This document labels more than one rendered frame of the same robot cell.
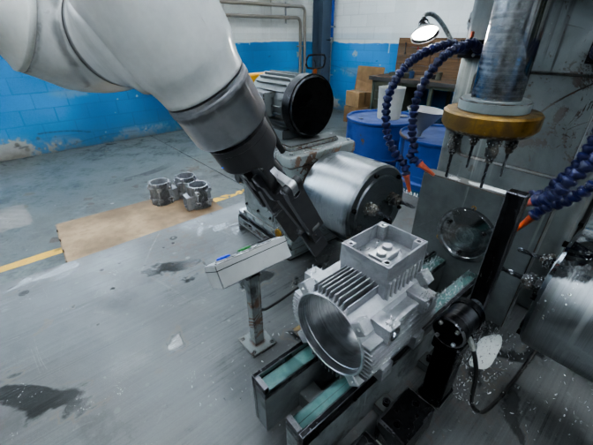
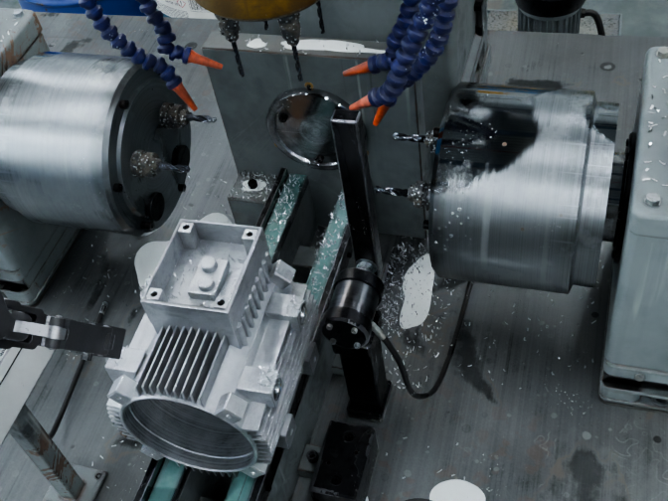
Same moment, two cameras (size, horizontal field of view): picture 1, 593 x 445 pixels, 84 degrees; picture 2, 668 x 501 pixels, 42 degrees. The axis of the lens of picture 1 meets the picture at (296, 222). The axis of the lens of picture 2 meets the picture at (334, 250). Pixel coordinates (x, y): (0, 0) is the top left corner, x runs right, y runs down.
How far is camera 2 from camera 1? 0.41 m
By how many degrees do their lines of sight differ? 27
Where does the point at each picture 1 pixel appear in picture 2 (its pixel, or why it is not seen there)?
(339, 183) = (62, 146)
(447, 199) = (263, 83)
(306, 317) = (143, 424)
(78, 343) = not seen: outside the picture
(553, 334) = (464, 261)
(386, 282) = (234, 327)
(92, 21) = not seen: outside the picture
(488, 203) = (326, 73)
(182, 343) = not seen: outside the picture
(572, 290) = (460, 204)
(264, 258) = (19, 376)
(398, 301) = (261, 335)
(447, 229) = (285, 129)
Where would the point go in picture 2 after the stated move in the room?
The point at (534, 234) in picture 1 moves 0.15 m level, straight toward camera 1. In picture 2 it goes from (407, 99) to (400, 179)
